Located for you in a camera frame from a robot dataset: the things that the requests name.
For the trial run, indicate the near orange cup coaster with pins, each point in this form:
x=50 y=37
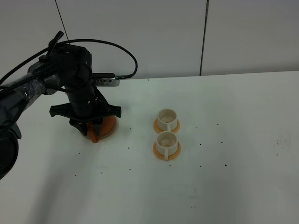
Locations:
x=170 y=157

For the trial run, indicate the near white teacup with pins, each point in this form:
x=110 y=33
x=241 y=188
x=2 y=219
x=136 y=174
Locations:
x=167 y=143

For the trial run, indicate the orange cup coaster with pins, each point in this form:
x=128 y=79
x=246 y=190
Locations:
x=157 y=129
x=170 y=157

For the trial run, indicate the far white teacup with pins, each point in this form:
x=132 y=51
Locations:
x=167 y=120

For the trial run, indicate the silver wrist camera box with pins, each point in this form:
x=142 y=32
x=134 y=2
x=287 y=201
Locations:
x=105 y=79

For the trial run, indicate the white teacup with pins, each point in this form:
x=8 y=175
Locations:
x=167 y=120
x=167 y=143

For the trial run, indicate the far orange cup coaster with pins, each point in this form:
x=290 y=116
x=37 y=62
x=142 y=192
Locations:
x=157 y=129

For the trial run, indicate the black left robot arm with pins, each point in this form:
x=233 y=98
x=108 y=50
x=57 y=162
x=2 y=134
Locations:
x=61 y=67

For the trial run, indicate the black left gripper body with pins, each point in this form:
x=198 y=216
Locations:
x=85 y=106

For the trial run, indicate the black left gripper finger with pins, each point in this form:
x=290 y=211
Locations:
x=82 y=127
x=97 y=124

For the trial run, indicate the beige round teapot saucer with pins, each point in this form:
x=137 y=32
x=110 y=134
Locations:
x=114 y=131

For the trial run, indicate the brown clay teapot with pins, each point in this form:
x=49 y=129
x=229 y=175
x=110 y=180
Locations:
x=106 y=126

